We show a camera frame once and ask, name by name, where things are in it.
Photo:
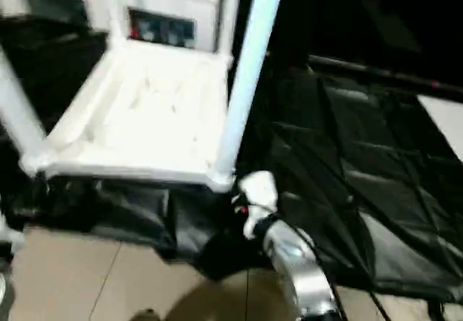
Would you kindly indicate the red bottle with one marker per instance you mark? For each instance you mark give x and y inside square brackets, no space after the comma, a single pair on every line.
[134,28]

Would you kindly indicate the white cabinet with glass doors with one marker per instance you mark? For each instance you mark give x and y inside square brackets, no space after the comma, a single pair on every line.
[166,6]

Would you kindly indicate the black bar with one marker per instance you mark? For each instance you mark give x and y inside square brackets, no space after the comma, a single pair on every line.
[383,75]

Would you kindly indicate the white plastic table top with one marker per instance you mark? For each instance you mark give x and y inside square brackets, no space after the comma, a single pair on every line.
[145,104]

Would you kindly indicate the black plastic mat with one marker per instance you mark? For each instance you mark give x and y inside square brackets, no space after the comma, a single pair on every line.
[362,155]

